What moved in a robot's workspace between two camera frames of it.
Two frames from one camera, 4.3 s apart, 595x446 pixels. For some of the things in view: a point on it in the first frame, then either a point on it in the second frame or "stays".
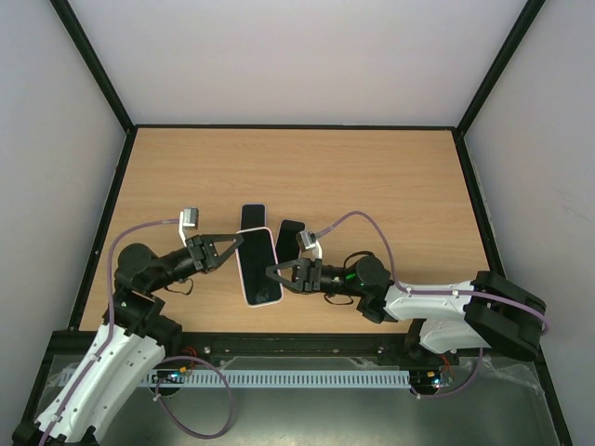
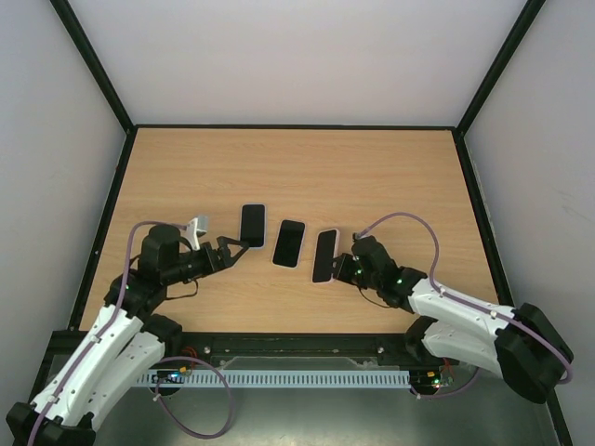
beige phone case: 286,247 stays
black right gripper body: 310,275 -> 344,268
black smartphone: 253,216 stays
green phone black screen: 257,253 -> 325,252
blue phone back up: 287,245 stays
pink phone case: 255,255 -> 327,247
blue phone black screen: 252,216 stays
